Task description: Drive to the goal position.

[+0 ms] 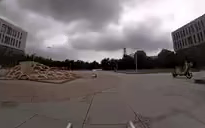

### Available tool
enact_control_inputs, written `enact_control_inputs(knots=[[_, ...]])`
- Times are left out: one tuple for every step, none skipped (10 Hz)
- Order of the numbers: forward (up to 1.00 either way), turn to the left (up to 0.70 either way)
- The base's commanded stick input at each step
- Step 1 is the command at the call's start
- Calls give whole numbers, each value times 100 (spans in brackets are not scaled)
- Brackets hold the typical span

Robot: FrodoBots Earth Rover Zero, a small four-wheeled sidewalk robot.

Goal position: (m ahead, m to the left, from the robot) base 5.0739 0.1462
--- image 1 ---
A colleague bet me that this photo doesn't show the small white vehicle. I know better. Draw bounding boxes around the small white vehicle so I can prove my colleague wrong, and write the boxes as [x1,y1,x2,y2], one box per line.
[91,71,99,79]

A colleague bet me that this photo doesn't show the distant tower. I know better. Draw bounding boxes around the distant tower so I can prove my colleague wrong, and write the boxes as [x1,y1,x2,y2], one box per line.
[122,47,127,58]

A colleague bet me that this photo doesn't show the row of dark trees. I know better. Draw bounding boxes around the row of dark trees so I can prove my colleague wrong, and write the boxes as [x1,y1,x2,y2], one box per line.
[16,48,191,72]

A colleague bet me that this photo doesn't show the thin pale pole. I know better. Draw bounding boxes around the thin pale pole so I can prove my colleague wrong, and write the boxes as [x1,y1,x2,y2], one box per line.
[133,52,139,73]

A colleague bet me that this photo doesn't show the grey paved plaza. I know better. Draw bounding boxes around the grey paved plaza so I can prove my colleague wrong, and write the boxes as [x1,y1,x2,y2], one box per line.
[0,68,205,128]

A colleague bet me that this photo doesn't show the tan rubble mound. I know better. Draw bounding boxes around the tan rubble mound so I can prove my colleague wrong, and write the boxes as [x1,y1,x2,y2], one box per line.
[0,60,77,84]

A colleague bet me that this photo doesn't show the robot's own part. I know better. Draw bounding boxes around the robot's own part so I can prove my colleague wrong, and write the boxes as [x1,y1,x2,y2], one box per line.
[65,121,73,128]
[127,121,136,128]

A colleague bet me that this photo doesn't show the greenish scooter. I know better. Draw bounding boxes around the greenish scooter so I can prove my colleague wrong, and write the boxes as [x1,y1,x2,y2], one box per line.
[171,61,194,80]

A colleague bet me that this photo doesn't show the dark grid-window building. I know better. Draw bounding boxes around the dark grid-window building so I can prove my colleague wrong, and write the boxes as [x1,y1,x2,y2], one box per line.
[171,8,205,69]

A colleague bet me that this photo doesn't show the low concrete block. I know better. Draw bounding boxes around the low concrete block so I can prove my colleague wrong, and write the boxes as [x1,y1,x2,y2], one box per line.
[193,77,205,85]

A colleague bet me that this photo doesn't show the white grid-window building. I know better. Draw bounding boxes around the white grid-window building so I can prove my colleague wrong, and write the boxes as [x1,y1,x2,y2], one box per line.
[0,13,28,66]

